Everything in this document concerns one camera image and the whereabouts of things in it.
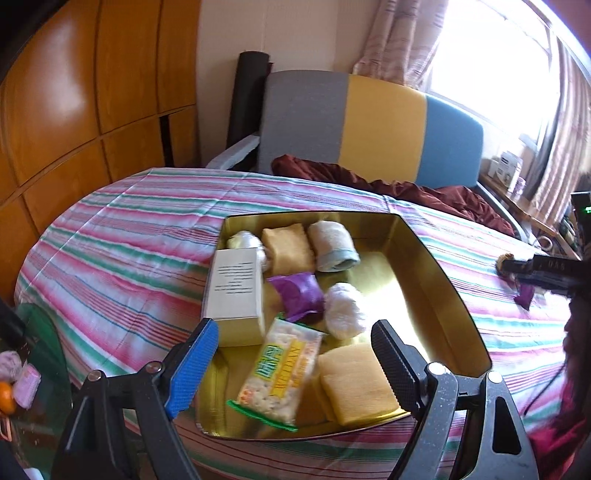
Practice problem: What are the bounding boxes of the wooden desk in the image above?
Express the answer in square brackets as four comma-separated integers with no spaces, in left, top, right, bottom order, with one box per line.
[479,168,583,261]

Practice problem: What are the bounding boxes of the wooden wardrobe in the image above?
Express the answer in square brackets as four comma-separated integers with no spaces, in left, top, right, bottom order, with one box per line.
[0,0,201,261]

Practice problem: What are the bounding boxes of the white appliance box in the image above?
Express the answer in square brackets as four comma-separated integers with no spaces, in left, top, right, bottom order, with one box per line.
[488,150,526,184]

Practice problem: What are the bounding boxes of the orange fruit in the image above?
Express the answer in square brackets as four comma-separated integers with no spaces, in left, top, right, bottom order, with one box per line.
[0,381,17,415]

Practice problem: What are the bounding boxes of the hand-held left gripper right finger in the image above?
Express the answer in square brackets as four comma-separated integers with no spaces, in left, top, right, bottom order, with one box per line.
[370,320,541,480]

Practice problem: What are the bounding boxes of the grey yellow blue sofa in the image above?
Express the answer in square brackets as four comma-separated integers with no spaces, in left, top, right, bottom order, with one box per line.
[205,69,527,241]

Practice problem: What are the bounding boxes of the pink patterned curtain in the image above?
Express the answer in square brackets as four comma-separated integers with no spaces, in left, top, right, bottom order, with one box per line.
[352,0,450,89]
[530,39,591,220]

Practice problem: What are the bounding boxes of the person's right forearm red sleeve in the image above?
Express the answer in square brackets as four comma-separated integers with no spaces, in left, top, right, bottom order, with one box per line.
[526,295,591,480]

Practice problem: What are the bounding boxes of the grey-green cake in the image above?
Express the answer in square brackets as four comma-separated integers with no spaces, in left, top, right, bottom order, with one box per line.
[307,220,361,274]

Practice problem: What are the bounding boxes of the green-edged cracker packet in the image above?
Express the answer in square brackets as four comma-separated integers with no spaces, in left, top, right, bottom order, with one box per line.
[226,318,324,433]

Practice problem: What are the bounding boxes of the dark red blanket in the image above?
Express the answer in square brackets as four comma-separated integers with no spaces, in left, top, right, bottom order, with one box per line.
[271,154,516,237]

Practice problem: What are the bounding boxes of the yellow cake roll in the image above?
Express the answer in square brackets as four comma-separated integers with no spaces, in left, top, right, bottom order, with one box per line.
[317,344,408,426]
[261,222,315,276]

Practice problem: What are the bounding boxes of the black rolled mat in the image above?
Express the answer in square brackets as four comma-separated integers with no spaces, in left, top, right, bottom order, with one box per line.
[226,50,271,149]

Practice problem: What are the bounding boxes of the pink packet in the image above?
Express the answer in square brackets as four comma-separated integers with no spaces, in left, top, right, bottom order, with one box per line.
[11,363,42,409]

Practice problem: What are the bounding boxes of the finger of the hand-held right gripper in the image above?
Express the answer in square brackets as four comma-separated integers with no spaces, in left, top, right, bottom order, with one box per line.
[501,257,583,278]
[510,276,583,298]

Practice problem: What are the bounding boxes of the white round snack clear wrapper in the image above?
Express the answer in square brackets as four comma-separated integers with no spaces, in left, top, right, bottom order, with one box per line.
[324,282,369,341]

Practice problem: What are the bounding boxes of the gold metal tin tray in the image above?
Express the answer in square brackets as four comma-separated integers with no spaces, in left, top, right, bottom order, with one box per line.
[196,211,493,445]

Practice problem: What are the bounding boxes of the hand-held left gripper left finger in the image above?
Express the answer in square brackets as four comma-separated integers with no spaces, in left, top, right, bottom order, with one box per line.
[51,318,220,480]

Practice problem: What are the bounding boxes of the small cream carton box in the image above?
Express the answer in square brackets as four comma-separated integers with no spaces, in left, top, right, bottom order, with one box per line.
[200,248,267,348]

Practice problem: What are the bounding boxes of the striped tablecloth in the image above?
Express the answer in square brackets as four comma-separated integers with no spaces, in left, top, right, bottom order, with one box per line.
[14,166,591,480]

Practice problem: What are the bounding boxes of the purple-wrapped brown snack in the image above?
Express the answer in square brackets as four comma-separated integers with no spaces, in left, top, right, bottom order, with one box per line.
[495,253,535,311]

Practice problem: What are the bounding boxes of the black cable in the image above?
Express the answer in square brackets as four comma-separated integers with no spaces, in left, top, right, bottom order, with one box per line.
[523,356,570,416]

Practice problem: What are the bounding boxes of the purple snack packet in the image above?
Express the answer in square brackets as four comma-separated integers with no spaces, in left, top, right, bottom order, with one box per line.
[267,272,325,325]

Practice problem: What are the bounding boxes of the glass side table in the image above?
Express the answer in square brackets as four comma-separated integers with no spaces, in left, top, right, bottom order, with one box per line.
[0,302,75,480]

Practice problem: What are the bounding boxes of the window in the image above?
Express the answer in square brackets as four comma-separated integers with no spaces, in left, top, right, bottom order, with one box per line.
[428,0,557,146]

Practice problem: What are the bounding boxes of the small white snack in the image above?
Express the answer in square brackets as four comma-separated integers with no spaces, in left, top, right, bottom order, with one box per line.
[226,230,267,271]

